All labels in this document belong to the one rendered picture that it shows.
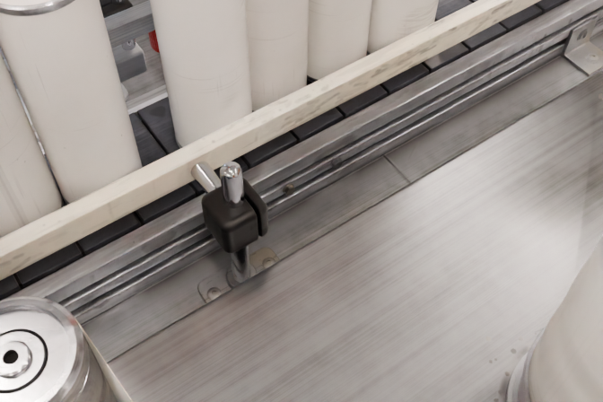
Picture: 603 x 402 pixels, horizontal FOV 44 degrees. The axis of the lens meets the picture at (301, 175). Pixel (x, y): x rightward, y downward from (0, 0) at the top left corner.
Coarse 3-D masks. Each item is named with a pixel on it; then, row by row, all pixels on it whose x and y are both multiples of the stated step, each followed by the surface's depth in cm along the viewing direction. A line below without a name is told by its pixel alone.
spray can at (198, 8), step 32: (160, 0) 38; (192, 0) 37; (224, 0) 38; (160, 32) 40; (192, 32) 39; (224, 32) 40; (192, 64) 41; (224, 64) 41; (192, 96) 43; (224, 96) 43; (192, 128) 45
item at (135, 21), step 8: (128, 8) 44; (136, 8) 44; (144, 8) 44; (112, 16) 44; (120, 16) 44; (128, 16) 44; (136, 16) 44; (144, 16) 44; (152, 16) 44; (112, 24) 43; (120, 24) 43; (128, 24) 44; (136, 24) 44; (144, 24) 44; (152, 24) 45; (112, 32) 43; (120, 32) 44; (128, 32) 44; (136, 32) 44; (144, 32) 45; (112, 40) 44; (120, 40) 44; (128, 40) 44; (16, 88) 42
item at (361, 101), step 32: (448, 0) 58; (544, 0) 58; (480, 32) 55; (448, 64) 55; (384, 96) 52; (160, 128) 49; (320, 128) 50; (256, 160) 48; (192, 192) 46; (128, 224) 45; (64, 256) 43; (0, 288) 42
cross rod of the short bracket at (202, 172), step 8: (192, 168) 44; (200, 168) 43; (208, 168) 43; (192, 176) 44; (200, 176) 43; (208, 176) 43; (216, 176) 43; (200, 184) 43; (208, 184) 43; (216, 184) 43; (208, 192) 43
